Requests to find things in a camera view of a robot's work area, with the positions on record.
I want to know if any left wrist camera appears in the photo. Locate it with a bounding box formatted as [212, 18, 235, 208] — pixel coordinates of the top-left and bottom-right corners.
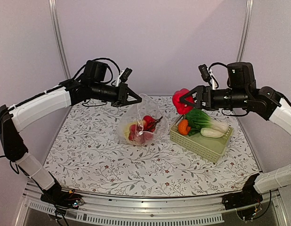
[111, 68, 132, 87]

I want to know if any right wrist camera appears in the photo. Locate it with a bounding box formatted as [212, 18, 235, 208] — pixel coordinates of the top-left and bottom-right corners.
[198, 64, 219, 90]

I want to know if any clear zip top bag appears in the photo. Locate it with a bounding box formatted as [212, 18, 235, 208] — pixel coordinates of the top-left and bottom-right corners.
[116, 94, 169, 145]

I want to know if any left aluminium frame post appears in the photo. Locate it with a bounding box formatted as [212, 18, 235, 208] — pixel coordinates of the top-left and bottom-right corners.
[48, 0, 71, 79]

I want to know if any right aluminium frame post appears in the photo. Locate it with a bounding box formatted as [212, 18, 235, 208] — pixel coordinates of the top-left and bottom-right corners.
[236, 0, 254, 62]

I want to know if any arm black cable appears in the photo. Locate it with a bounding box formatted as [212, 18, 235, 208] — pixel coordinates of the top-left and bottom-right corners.
[208, 61, 228, 73]
[72, 56, 121, 83]

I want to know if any red bell pepper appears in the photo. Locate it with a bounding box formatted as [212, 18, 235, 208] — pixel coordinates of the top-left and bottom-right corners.
[172, 88, 193, 115]

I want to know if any floral tablecloth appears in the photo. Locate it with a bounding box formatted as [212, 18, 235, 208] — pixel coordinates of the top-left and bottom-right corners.
[44, 100, 260, 197]

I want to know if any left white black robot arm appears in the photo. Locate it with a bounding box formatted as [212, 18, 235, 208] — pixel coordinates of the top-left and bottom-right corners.
[0, 57, 142, 209]

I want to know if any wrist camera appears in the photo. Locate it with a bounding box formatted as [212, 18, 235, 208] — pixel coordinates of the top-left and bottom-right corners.
[198, 64, 219, 90]
[111, 68, 132, 87]

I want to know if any yellow napa cabbage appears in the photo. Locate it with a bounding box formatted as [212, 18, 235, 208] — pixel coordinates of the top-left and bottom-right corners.
[123, 123, 138, 143]

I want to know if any aluminium front rail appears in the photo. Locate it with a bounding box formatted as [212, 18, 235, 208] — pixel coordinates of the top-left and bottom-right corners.
[15, 182, 290, 226]

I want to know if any aluminium frame post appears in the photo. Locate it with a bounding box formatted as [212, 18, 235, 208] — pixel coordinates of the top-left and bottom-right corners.
[48, 0, 71, 79]
[236, 0, 254, 62]

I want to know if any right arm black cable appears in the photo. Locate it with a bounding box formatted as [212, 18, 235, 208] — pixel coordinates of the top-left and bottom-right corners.
[208, 61, 228, 73]

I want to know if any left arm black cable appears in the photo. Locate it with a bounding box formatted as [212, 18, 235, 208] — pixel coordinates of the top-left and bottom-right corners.
[72, 56, 121, 83]

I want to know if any orange fruit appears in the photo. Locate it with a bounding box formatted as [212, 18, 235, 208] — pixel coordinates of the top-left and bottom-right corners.
[178, 119, 191, 136]

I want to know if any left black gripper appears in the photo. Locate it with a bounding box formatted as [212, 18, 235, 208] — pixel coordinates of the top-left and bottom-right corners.
[91, 81, 143, 108]

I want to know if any beige perforated plastic basket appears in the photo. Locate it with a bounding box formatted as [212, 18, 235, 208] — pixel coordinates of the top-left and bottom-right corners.
[170, 115, 234, 163]

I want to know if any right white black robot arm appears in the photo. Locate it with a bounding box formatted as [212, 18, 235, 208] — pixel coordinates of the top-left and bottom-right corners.
[179, 62, 291, 210]

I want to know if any green white bok choy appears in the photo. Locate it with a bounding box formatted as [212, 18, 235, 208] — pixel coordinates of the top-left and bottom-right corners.
[186, 109, 229, 136]

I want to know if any white radish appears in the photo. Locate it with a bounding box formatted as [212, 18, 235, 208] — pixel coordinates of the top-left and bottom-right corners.
[200, 128, 224, 138]

